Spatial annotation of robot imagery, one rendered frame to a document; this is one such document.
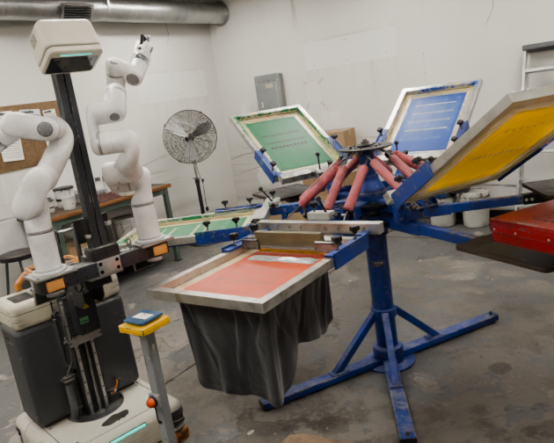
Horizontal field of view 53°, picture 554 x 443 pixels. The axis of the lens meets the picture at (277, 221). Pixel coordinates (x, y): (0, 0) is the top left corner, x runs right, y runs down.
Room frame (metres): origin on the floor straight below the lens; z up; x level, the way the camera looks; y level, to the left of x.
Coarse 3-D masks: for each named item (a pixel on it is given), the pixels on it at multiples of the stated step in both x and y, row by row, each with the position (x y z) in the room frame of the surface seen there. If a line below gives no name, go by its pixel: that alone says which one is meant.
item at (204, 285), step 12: (264, 252) 2.52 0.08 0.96; (276, 252) 2.49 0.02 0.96; (240, 264) 2.39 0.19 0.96; (252, 264) 2.37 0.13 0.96; (264, 264) 2.34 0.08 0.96; (216, 276) 2.27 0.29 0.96; (192, 288) 2.15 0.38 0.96; (204, 288) 2.13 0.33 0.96; (216, 288) 2.11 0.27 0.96; (228, 288) 2.08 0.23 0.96
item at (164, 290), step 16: (224, 256) 2.46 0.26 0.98; (192, 272) 2.29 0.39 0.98; (304, 272) 2.03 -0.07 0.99; (320, 272) 2.08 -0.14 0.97; (160, 288) 2.11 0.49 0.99; (288, 288) 1.90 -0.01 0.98; (208, 304) 1.93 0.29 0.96; (224, 304) 1.88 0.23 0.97; (240, 304) 1.83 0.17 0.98; (256, 304) 1.79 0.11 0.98; (272, 304) 1.82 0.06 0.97
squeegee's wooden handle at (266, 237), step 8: (256, 232) 2.52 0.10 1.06; (264, 232) 2.50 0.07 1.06; (272, 232) 2.47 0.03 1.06; (280, 232) 2.45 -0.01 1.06; (288, 232) 2.42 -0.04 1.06; (296, 232) 2.39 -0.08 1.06; (304, 232) 2.37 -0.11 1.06; (312, 232) 2.35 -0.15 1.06; (320, 232) 2.33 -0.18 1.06; (264, 240) 2.50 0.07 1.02; (272, 240) 2.47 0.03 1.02; (280, 240) 2.44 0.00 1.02; (288, 240) 2.42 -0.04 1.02; (296, 240) 2.39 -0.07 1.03; (304, 240) 2.36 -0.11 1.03; (312, 240) 2.34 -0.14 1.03; (320, 240) 2.32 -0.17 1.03
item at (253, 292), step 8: (288, 256) 2.40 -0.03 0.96; (296, 256) 2.39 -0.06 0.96; (304, 256) 2.37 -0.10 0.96; (312, 256) 2.35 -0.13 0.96; (320, 256) 2.33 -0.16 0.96; (280, 264) 2.31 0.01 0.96; (288, 264) 2.29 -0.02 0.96; (296, 264) 2.27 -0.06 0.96; (304, 264) 2.25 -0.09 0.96; (312, 264) 2.24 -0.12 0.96; (296, 272) 2.15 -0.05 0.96; (280, 280) 2.09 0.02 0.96; (232, 288) 2.08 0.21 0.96; (240, 288) 2.06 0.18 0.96; (248, 288) 2.05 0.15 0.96; (256, 288) 2.03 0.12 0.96; (264, 288) 2.02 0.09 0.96; (272, 288) 2.01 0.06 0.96; (248, 296) 1.96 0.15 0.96; (256, 296) 1.95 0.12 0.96
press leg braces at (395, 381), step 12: (372, 312) 3.07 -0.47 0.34; (372, 324) 3.05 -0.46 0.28; (384, 324) 2.98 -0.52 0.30; (420, 324) 3.18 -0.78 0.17; (360, 336) 3.01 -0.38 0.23; (432, 336) 3.23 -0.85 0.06; (348, 348) 3.01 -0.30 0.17; (348, 360) 2.98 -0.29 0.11; (396, 360) 2.82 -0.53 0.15; (336, 372) 2.94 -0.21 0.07; (396, 372) 2.77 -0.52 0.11; (396, 384) 2.73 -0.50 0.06
